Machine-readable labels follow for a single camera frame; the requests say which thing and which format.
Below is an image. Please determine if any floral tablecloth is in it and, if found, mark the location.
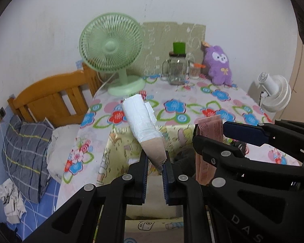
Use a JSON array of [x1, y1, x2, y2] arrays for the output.
[[52, 73, 302, 243]]

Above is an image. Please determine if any purple plush toy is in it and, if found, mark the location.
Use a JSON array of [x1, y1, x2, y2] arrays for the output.
[[202, 42, 233, 85]]

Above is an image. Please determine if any white bed cloth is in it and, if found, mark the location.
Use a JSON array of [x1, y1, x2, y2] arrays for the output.
[[46, 125, 79, 184]]

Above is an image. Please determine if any wooden bed headboard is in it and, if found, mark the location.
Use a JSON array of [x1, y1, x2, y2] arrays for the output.
[[7, 63, 103, 128]]

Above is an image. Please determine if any white tissue roll cardboard tube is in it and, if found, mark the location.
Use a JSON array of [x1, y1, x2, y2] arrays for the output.
[[122, 94, 168, 175]]

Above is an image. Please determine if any glass jar mug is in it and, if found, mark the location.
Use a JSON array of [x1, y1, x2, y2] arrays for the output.
[[162, 52, 191, 85]]

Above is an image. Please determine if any small glass with orange lid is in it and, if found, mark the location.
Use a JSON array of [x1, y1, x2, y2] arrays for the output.
[[189, 63, 205, 79]]

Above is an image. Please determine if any blue bed sheet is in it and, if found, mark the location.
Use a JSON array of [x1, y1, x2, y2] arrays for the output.
[[0, 132, 61, 243]]

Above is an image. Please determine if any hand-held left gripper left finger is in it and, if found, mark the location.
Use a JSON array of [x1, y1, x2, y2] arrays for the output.
[[23, 150, 149, 243]]

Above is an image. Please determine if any white clip fan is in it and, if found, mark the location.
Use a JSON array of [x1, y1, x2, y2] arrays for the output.
[[258, 72, 292, 112]]

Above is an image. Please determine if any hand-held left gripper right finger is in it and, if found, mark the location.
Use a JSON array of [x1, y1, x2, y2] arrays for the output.
[[162, 150, 209, 243]]

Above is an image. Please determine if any pink packet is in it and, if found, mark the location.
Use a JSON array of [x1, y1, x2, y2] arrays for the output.
[[195, 115, 223, 186]]

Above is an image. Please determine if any green fan white cable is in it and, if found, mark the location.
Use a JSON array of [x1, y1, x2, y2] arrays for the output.
[[95, 72, 118, 94]]

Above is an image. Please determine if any grey plaid pillow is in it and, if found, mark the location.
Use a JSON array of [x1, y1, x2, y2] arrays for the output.
[[1, 115, 54, 204]]

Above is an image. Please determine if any beige cartoon wall panel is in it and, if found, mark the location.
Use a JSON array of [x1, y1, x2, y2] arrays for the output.
[[141, 21, 206, 78]]

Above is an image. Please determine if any crumpled white cloth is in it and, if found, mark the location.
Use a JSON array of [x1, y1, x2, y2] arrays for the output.
[[0, 178, 27, 224]]

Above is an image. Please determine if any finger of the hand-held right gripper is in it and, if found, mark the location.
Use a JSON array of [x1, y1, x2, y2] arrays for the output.
[[192, 135, 304, 243], [223, 119, 304, 147]]

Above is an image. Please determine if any green plastic cup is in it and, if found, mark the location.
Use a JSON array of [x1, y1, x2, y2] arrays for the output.
[[173, 42, 186, 55]]

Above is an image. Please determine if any green desk fan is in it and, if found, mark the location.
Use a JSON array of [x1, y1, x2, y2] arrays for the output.
[[79, 14, 145, 97]]

